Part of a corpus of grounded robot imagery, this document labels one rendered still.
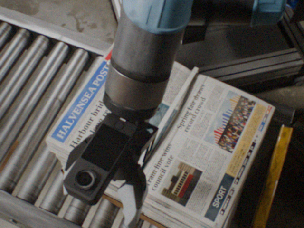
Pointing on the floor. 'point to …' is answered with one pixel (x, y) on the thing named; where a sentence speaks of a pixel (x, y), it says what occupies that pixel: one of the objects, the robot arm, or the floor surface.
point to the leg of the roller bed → (260, 157)
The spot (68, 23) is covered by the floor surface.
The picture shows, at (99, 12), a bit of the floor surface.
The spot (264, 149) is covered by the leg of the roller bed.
